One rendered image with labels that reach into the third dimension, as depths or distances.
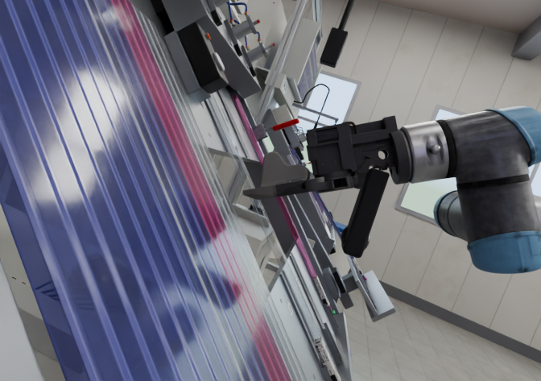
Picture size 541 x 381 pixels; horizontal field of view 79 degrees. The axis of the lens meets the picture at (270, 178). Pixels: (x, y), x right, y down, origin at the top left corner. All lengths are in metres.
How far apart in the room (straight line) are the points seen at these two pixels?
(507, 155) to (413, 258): 3.79
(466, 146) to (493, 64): 4.15
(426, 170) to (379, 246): 3.72
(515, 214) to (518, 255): 0.05
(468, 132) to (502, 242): 0.13
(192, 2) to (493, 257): 0.47
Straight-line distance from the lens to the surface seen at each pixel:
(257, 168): 0.76
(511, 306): 4.58
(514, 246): 0.46
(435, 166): 0.43
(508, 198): 0.45
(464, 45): 4.57
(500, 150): 0.45
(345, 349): 0.65
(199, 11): 0.46
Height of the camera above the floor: 0.99
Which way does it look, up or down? 3 degrees down
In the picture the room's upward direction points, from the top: 21 degrees clockwise
